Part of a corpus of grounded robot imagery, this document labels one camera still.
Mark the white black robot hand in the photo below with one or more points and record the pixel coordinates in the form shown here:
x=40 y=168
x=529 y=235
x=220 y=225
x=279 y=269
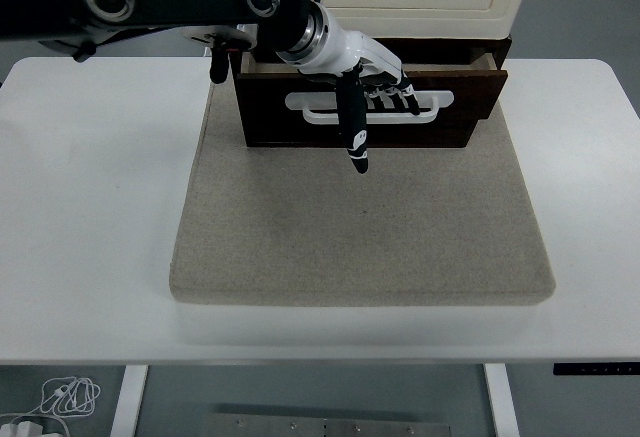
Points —
x=350 y=49

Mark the dark wooden drawer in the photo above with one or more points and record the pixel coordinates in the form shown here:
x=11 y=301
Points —
x=270 y=122

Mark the beige fabric mat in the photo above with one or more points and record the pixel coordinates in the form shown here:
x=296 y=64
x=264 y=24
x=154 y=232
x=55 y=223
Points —
x=360 y=227

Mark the grey metal plate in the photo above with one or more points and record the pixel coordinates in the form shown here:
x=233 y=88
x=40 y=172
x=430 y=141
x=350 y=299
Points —
x=325 y=427

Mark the white table leg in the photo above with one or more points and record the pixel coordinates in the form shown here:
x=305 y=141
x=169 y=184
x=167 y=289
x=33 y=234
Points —
x=129 y=402
x=501 y=402

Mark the black table control panel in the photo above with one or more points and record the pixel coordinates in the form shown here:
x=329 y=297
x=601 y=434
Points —
x=595 y=368

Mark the white charger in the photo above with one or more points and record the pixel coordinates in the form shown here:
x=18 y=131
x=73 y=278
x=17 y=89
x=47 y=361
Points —
x=22 y=429

